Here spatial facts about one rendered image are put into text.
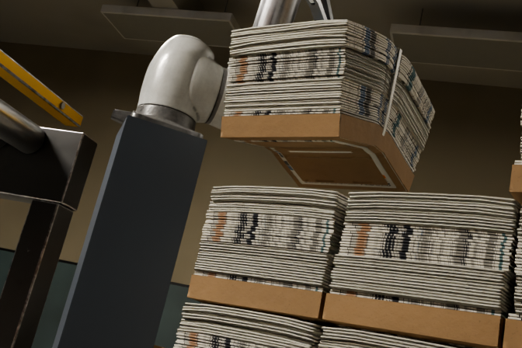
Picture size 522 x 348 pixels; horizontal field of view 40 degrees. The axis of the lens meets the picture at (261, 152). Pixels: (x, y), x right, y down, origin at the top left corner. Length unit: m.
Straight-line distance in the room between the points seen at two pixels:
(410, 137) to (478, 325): 0.58
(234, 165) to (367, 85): 7.32
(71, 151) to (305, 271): 0.44
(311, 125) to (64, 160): 0.46
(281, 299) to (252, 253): 0.11
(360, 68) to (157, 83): 0.59
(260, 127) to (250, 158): 7.25
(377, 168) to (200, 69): 0.55
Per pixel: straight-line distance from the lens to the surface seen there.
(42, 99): 1.08
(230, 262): 1.32
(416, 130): 1.58
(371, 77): 1.41
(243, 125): 1.43
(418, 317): 1.13
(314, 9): 1.52
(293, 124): 1.36
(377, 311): 1.16
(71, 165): 1.17
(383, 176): 1.52
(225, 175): 8.67
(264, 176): 8.52
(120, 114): 1.79
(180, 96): 1.76
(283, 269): 1.26
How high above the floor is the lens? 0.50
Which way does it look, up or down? 17 degrees up
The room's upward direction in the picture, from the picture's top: 13 degrees clockwise
